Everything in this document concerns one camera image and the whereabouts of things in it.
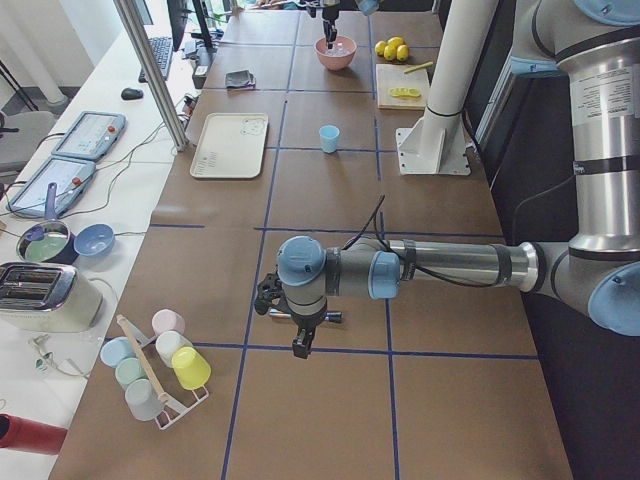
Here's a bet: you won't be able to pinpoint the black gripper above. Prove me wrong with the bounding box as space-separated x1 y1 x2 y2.
288 299 327 358
319 0 340 48

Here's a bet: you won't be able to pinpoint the light blue cup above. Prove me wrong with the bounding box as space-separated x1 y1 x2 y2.
100 337 135 370
318 125 340 154

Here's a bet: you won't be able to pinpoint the pink bowl of ice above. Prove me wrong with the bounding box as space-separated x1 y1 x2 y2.
314 35 358 71

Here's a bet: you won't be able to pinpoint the yellow cup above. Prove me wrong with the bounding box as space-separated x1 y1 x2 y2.
171 346 212 390

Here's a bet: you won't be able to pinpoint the white cup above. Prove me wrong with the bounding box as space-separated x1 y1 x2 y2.
155 330 193 368

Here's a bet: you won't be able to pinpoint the pink cup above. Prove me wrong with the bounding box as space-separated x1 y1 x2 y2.
151 309 186 336

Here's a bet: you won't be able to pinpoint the white cup rack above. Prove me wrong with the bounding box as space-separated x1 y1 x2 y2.
115 314 210 431

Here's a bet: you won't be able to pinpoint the grey cup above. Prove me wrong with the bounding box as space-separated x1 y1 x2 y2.
125 378 163 421

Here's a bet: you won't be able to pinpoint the green cup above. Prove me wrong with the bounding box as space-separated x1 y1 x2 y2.
115 358 147 390

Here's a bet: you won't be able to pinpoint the light blue cup on rack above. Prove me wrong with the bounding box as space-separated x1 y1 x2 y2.
100 337 135 370

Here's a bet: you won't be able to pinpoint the steel muddler black tip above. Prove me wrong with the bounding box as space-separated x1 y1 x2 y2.
268 308 343 323

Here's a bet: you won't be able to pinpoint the wooden cutting board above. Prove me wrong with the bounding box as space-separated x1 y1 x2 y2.
375 64 430 110

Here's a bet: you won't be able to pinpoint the grey folded cloth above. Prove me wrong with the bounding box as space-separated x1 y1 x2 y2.
225 70 256 90

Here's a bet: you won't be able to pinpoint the lemon slices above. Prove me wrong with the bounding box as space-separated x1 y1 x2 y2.
388 87 422 99

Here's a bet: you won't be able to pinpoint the yellow plastic knife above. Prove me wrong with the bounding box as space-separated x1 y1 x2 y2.
403 61 434 75

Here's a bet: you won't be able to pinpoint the cream bear tray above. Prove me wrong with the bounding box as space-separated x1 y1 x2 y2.
189 113 269 180

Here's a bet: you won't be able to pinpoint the black orange usb hub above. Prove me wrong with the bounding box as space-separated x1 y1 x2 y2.
182 94 197 115

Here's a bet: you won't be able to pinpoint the black keyboard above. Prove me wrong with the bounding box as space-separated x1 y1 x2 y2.
148 36 174 80

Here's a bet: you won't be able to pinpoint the black computer mouse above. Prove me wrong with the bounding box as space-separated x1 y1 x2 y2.
120 87 144 101

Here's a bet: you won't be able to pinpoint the blue bowl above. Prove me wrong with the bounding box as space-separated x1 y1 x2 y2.
74 224 115 257

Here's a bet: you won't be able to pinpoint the teach pendant tablet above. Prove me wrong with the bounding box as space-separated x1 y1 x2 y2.
7 155 96 219
52 111 127 162

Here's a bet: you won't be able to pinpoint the silver toaster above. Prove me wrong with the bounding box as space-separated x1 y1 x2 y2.
1 262 103 333

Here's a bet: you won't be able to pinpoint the blue saucepan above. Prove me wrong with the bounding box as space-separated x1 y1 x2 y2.
16 182 78 265

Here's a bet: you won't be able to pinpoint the red bottle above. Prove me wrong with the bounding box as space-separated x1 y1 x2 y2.
1 414 68 455

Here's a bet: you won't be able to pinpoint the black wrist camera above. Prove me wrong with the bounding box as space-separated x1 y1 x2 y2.
253 272 289 315

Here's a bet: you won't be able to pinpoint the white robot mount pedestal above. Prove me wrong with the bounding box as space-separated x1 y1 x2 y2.
396 0 499 176

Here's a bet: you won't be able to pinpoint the aluminium frame post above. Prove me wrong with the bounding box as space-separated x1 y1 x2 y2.
114 0 188 152

